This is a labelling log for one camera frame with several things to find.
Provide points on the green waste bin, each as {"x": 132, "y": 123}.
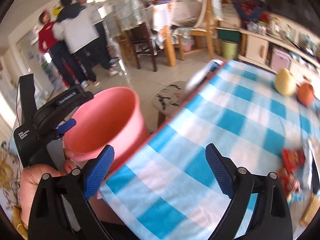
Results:
{"x": 229, "y": 50}

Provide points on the red apple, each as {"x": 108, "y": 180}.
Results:
{"x": 305, "y": 94}

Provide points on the dark flower bouquet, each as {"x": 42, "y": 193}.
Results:
{"x": 251, "y": 11}

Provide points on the pink trash bucket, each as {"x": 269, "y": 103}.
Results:
{"x": 113, "y": 117}

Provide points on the white printed paper sheet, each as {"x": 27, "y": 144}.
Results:
{"x": 311, "y": 165}

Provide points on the dark wooden chair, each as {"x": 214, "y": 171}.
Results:
{"x": 134, "y": 23}

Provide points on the left hand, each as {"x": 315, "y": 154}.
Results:
{"x": 31, "y": 179}

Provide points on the person in white jacket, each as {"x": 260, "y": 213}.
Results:
{"x": 73, "y": 25}

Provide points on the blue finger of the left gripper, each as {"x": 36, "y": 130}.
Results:
{"x": 66, "y": 126}

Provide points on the cat print stool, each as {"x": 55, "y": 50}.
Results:
{"x": 167, "y": 100}

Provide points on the dining table with cloth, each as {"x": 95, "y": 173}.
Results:
{"x": 159, "y": 16}

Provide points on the red crinkled wrapper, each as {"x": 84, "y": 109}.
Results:
{"x": 293, "y": 160}

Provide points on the person in red top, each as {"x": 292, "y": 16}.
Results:
{"x": 59, "y": 52}

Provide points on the yellow pear left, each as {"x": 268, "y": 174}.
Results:
{"x": 285, "y": 83}

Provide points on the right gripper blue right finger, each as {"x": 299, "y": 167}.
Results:
{"x": 222, "y": 168}

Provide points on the wooden chair with cover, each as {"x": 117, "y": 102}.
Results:
{"x": 195, "y": 19}

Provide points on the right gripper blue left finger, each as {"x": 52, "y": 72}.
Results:
{"x": 95, "y": 171}

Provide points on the cream tv cabinet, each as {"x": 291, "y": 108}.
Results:
{"x": 256, "y": 49}

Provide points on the blue white checkered tablecloth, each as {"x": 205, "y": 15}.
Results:
{"x": 167, "y": 189}

